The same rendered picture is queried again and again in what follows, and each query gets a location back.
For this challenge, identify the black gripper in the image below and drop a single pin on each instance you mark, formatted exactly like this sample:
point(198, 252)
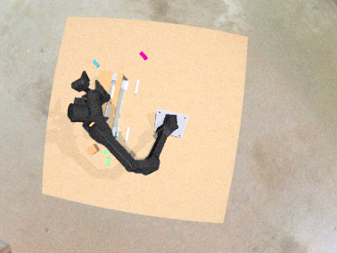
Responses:
point(93, 96)

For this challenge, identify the small magenta block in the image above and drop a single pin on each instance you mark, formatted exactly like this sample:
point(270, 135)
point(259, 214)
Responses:
point(143, 55)

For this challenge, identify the small blue block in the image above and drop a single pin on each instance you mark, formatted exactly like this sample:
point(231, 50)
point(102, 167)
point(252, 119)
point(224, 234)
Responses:
point(95, 62)

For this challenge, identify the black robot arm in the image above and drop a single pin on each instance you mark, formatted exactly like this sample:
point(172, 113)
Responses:
point(101, 132)

